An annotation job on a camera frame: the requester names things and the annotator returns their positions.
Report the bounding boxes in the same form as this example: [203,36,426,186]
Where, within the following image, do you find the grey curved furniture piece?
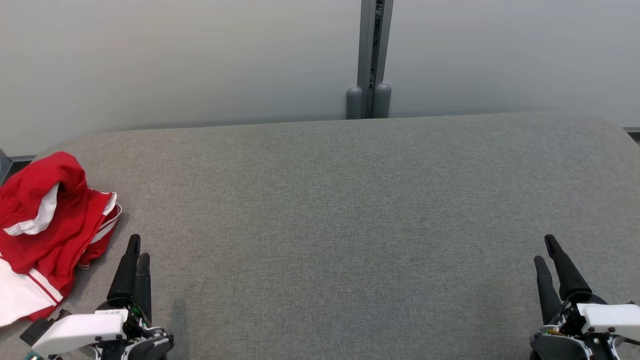
[0,148,14,185]

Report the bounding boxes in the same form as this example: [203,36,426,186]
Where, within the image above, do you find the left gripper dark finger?
[107,233,142,301]
[134,253,153,321]

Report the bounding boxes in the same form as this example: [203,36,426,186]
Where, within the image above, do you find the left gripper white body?
[31,297,175,360]

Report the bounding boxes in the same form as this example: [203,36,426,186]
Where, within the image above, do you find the grey metal partition post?
[357,0,395,119]

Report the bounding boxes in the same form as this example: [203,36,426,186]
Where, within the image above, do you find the red basketball jersey white sleeves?
[0,189,123,329]

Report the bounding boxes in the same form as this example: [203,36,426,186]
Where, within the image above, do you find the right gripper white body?
[530,294,640,360]

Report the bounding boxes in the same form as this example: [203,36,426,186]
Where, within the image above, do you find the red shorts with white stripe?
[0,151,92,237]

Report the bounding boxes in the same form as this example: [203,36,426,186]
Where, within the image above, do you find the grey cylinder post foot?
[346,86,364,120]
[372,83,393,119]

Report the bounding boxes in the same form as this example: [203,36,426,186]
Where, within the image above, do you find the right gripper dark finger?
[544,233,594,304]
[533,255,564,325]

